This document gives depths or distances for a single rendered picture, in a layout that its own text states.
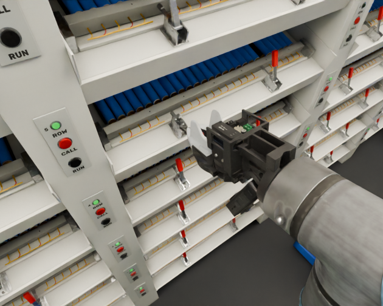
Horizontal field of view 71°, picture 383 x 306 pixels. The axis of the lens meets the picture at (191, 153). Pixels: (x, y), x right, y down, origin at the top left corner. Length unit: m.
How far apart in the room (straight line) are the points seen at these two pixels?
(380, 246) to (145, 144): 0.40
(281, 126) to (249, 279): 0.76
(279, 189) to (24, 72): 0.31
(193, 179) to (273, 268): 0.80
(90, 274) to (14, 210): 0.39
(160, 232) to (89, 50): 0.59
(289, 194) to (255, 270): 1.09
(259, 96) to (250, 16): 0.21
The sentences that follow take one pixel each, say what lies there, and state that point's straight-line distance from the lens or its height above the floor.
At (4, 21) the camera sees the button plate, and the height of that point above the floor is 1.18.
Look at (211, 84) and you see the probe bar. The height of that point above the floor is 0.95.
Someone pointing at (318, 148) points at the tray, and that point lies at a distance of 1.43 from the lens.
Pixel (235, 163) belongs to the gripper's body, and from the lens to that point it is 0.37.
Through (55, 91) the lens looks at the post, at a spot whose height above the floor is 1.10.
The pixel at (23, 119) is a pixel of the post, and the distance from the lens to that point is 0.39.
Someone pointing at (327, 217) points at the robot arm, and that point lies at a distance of 0.30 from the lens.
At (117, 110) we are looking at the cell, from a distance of 0.55.
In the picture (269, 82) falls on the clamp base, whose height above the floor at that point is 0.92.
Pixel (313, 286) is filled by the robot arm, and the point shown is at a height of 0.96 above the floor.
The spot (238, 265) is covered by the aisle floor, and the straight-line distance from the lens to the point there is 1.38.
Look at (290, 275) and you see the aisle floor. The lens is 1.42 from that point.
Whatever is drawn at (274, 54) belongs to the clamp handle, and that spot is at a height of 0.99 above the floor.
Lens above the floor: 1.29
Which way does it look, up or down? 49 degrees down
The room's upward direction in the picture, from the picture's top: straight up
